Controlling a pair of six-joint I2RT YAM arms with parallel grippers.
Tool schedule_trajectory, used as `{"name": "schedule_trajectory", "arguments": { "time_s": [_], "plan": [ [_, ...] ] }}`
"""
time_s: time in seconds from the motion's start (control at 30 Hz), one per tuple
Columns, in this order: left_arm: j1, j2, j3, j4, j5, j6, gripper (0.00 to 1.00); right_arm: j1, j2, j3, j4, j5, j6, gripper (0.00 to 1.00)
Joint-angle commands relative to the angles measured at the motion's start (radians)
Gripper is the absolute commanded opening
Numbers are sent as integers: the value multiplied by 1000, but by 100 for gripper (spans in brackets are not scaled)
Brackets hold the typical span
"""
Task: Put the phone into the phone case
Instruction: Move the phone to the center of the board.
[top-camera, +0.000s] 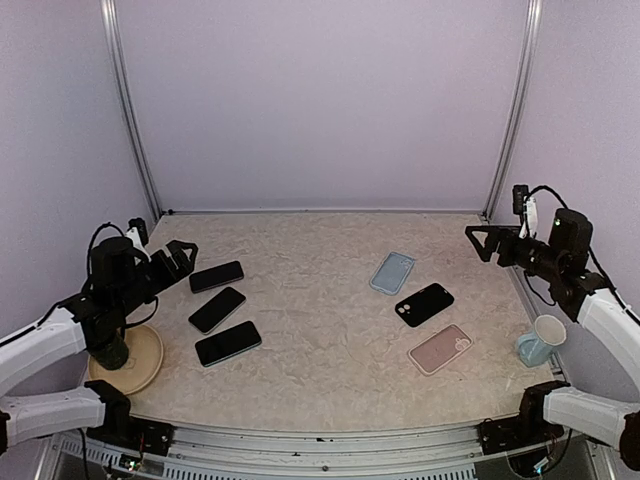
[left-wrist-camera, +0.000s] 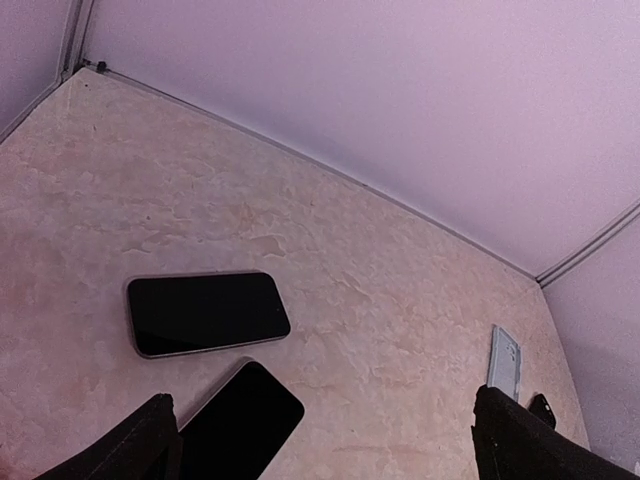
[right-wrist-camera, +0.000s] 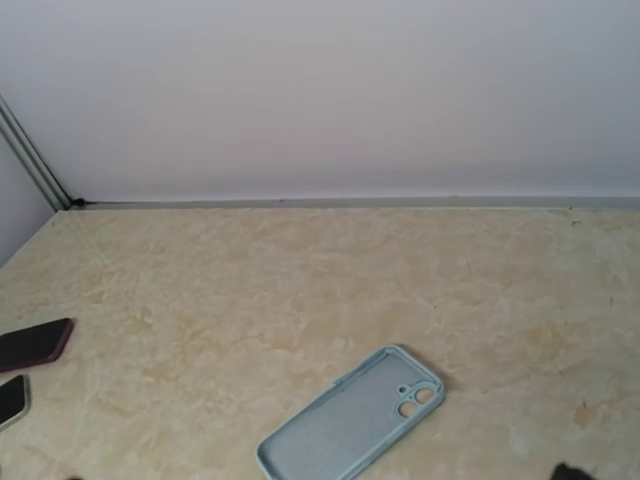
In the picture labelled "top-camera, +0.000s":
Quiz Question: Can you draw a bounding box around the beige round plate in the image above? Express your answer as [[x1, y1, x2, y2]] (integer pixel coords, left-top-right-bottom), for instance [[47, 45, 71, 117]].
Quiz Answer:
[[87, 325, 164, 395]]

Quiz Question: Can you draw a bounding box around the pink phone case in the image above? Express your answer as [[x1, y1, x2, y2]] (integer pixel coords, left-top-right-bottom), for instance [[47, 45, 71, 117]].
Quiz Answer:
[[408, 324, 473, 376]]

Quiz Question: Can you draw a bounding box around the black phone silver edge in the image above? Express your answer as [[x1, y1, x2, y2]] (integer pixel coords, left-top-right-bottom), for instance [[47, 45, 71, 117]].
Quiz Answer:
[[188, 287, 246, 334]]

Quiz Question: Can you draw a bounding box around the right aluminium frame post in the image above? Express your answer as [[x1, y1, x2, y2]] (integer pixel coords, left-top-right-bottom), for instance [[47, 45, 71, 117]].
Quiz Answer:
[[482, 0, 543, 221]]

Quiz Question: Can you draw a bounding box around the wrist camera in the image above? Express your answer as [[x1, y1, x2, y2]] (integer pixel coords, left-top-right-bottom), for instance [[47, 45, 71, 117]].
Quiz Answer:
[[126, 217, 149, 247], [512, 184, 538, 239]]

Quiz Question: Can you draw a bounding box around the light blue mug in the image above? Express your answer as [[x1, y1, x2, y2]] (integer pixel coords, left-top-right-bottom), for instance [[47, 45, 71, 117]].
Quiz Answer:
[[516, 315, 567, 368]]

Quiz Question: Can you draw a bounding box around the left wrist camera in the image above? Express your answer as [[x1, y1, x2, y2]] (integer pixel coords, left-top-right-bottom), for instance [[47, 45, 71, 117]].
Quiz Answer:
[[126, 217, 149, 247]]

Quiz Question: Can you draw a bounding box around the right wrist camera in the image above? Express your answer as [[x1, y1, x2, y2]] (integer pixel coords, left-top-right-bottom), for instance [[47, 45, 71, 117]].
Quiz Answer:
[[512, 184, 538, 239]]

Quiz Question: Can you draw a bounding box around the black phone case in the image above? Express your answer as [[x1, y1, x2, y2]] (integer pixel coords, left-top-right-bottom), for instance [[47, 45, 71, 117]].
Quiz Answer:
[[394, 283, 454, 328]]

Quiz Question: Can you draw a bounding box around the aluminium frame post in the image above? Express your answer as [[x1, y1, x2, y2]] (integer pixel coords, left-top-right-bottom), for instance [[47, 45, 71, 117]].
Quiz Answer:
[[482, 0, 543, 221], [100, 0, 163, 221]]

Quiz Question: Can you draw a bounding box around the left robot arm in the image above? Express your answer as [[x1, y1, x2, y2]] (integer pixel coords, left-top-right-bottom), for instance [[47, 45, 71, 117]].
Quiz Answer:
[[1, 218, 198, 450]]

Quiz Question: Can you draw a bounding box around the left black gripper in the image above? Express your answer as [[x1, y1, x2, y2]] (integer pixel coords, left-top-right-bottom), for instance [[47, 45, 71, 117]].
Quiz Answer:
[[113, 239, 198, 317]]

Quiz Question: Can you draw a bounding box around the left aluminium frame post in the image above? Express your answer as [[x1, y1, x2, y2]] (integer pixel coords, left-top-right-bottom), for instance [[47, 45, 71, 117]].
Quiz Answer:
[[100, 0, 163, 221]]

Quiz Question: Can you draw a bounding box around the front aluminium rail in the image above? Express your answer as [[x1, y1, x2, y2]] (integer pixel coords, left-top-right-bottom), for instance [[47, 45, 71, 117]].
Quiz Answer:
[[33, 422, 619, 479]]

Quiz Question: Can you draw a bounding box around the dark green mug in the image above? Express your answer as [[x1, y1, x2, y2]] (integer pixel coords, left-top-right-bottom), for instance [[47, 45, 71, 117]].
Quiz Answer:
[[87, 332, 129, 371]]

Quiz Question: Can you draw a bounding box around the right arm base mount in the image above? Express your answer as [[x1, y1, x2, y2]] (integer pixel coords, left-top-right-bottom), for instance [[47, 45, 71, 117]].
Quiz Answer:
[[477, 415, 564, 455]]

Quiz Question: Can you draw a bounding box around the light blue phone case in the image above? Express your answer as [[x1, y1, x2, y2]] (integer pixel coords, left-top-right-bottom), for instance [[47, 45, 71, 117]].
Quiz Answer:
[[369, 252, 415, 296]]

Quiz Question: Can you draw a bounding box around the black phone brown edge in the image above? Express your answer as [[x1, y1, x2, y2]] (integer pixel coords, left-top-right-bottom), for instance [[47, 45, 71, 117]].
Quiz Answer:
[[189, 260, 244, 294]]

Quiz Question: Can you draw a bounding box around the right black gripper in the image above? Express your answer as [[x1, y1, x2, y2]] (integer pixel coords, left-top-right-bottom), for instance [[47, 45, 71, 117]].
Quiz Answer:
[[466, 225, 566, 281]]

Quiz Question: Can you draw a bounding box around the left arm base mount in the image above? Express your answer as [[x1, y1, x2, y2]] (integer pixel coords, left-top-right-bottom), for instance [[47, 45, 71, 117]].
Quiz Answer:
[[87, 417, 175, 457]]

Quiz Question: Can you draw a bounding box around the black phone teal edge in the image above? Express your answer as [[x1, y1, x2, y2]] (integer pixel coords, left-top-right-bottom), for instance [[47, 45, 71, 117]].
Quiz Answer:
[[195, 321, 262, 367]]

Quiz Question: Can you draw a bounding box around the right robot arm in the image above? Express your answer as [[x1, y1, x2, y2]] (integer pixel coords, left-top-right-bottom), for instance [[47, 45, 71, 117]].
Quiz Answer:
[[465, 185, 639, 470]]

